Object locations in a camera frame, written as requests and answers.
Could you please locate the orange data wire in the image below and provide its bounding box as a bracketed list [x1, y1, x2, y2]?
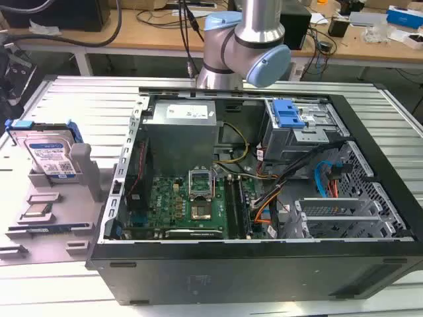
[327, 178, 340, 199]

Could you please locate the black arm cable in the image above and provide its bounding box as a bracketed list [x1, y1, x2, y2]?
[177, 0, 206, 79]

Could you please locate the silver disk bay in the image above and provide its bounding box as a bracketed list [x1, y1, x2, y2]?
[284, 197, 408, 240]

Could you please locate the small black box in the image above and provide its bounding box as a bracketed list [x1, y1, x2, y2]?
[328, 18, 351, 38]

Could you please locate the grey power supply unit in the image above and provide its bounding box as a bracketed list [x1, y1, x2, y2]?
[141, 98, 221, 169]

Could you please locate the black cable bundle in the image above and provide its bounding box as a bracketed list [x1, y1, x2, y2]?
[269, 140, 348, 239]

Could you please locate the hard disk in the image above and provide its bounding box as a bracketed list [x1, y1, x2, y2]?
[5, 120, 83, 184]

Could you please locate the black equipment beside table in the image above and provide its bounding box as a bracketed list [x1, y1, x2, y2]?
[0, 42, 38, 107]

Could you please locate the black desktop computer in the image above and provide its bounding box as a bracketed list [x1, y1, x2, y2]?
[280, 5, 313, 51]

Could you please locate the silver CPU chip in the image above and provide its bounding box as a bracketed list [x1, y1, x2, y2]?
[24, 203, 54, 217]

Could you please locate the blue RAM stick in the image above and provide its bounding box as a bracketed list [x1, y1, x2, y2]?
[8, 223, 90, 232]

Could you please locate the grey parts rack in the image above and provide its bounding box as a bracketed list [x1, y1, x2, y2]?
[0, 142, 116, 265]

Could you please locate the crumpled white plastic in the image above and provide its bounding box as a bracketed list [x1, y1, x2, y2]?
[28, 18, 62, 36]

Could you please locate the black open PC case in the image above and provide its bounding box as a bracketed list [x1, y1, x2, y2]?
[85, 86, 423, 306]

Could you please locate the yellow power wire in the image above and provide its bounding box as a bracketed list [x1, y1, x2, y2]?
[213, 122, 250, 164]

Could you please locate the blue cardboard box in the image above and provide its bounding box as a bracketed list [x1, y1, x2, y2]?
[385, 5, 423, 26]

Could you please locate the metal socket cover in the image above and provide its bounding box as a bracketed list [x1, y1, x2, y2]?
[187, 168, 214, 201]

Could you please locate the metal drive cage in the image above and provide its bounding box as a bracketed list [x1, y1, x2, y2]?
[262, 97, 351, 166]

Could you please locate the blue data wire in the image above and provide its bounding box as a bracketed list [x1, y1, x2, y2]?
[313, 160, 343, 199]

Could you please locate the green motherboard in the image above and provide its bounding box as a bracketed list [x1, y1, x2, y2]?
[131, 171, 266, 240]

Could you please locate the black graphics card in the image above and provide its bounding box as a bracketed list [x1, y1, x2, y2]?
[165, 229, 225, 240]

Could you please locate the white open box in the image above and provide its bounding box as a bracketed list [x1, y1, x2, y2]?
[403, 31, 423, 50]

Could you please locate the thick black cable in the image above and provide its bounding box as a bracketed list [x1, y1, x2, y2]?
[0, 0, 124, 48]

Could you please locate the blue drive bay latch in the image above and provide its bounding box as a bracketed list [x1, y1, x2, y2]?
[272, 98, 307, 129]

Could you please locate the black case fan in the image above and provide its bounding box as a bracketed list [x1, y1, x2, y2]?
[125, 137, 155, 212]

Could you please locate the installed RAM stick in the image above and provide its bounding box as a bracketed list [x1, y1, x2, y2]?
[236, 176, 254, 239]

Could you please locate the wooden desk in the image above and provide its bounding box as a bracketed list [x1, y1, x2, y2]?
[0, 0, 423, 71]

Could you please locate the large black box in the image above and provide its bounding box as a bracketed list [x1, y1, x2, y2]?
[2, 0, 112, 33]

